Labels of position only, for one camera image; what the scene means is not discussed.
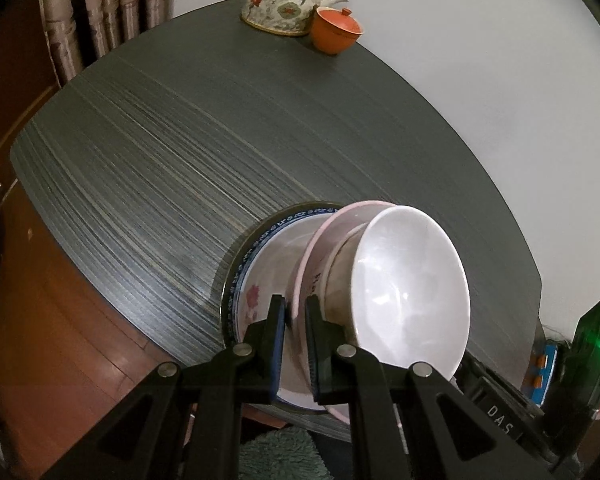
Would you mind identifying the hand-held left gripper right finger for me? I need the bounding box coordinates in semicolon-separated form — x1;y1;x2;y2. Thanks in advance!
305;295;556;480

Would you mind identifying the large blue floral plate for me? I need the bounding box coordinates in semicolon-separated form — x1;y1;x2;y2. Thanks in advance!
219;202;343;416

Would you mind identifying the green fuzzy rug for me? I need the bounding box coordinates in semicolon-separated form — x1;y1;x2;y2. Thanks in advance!
237;425;331;480

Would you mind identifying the beige patterned curtain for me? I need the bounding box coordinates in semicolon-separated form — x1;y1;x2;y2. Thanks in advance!
37;0;173;83

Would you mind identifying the brown wooden cabinet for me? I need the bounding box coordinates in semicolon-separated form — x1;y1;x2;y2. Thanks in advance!
0;30;63;271

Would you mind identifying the pink bowl with white inside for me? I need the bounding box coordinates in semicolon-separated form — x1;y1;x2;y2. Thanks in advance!
291;200;401;423

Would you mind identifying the white bowl with pink base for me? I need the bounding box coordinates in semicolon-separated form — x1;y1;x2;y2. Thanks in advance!
325;205;472;383

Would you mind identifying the blue box with orange marks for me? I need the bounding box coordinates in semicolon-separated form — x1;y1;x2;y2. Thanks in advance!
530;342;561;406

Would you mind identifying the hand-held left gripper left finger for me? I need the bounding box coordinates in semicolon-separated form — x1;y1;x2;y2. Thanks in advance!
40;294;287;480

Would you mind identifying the white plate with pink flowers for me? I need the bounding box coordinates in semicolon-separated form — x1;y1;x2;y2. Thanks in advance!
235;220;331;411

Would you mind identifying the orange lidded cup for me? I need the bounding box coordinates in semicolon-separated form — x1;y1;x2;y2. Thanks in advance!
310;6;363;56

